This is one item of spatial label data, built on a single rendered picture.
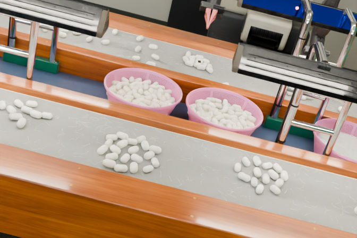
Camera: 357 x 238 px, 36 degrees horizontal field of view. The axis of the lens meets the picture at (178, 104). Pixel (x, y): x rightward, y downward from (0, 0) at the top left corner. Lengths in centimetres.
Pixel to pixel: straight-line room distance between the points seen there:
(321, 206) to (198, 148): 39
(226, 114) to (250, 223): 57
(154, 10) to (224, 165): 279
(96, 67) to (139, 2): 232
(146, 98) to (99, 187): 55
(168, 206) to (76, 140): 36
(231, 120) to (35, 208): 75
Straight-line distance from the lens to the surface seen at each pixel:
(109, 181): 141
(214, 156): 164
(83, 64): 203
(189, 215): 137
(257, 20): 273
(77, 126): 164
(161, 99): 187
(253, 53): 146
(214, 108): 189
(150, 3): 429
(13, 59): 207
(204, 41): 236
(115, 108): 171
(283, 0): 200
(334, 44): 437
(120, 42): 222
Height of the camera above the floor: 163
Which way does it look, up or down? 28 degrees down
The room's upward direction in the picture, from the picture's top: 14 degrees clockwise
